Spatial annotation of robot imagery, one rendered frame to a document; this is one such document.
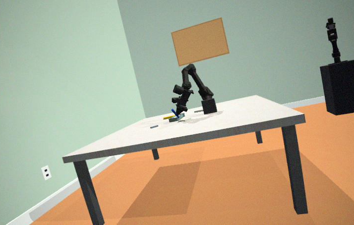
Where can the white keyboard with letter keys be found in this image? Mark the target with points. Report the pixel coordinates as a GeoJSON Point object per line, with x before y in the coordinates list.
{"type": "Point", "coordinates": [174, 118]}

